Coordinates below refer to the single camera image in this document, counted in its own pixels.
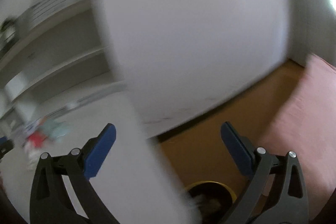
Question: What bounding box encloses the yellow rimmed trash bin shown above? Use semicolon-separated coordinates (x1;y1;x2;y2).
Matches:
185;181;237;223

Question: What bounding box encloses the red plastic wrapper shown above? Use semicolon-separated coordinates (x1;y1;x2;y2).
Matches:
27;131;47;148

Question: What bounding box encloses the pink bed sheet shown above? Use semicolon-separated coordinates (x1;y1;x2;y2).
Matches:
258;55;335;219

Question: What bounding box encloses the white grey desk hutch shelf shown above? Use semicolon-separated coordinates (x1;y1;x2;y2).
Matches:
1;0;125;124

